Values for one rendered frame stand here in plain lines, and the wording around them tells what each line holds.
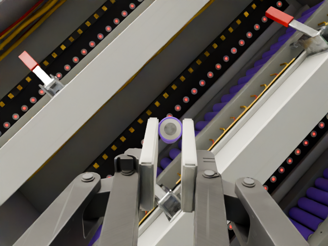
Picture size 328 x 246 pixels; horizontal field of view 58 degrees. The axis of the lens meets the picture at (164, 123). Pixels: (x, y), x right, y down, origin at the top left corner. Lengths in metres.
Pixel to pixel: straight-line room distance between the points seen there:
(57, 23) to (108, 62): 0.29
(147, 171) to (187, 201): 0.03
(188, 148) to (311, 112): 0.23
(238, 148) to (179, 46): 0.29
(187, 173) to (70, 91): 0.23
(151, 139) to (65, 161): 0.39
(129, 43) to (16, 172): 0.20
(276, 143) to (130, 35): 0.21
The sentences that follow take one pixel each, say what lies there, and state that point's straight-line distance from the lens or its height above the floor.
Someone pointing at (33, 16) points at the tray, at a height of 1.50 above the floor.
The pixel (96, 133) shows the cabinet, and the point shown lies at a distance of 0.55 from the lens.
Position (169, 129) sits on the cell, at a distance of 0.21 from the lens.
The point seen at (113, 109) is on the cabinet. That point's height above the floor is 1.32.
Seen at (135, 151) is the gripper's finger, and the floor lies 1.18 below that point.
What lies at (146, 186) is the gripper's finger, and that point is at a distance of 0.16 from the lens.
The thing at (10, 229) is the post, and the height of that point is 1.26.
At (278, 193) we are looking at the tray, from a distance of 0.52.
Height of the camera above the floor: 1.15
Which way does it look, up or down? 9 degrees up
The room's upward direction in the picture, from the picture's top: 47 degrees counter-clockwise
